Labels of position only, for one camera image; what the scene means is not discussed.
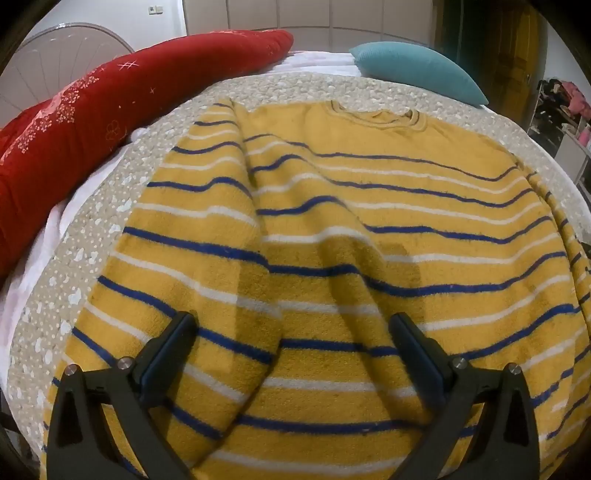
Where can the wooden door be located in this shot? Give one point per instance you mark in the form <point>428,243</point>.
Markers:
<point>503,50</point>

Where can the beige patterned blanket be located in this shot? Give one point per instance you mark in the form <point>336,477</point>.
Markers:
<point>92,240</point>

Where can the red floral bolster pillow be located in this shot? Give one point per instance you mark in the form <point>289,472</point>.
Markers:
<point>87,138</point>

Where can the white wardrobe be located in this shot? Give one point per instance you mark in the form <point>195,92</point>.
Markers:
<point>314,21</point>

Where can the yellow striped sweater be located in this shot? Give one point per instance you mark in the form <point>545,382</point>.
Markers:
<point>332,277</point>

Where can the teal pillow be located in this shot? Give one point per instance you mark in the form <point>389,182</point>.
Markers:
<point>415,69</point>

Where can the white cluttered shelf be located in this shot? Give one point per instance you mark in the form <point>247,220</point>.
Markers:
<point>561,134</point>

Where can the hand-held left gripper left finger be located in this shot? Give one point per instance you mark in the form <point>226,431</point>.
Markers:
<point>162,357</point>

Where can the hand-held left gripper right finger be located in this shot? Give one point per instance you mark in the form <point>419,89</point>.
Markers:
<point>418,357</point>

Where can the white bed sheet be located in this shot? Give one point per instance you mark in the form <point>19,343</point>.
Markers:
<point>46,240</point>

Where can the pink cloth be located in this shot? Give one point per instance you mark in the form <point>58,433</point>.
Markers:
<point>579,99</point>

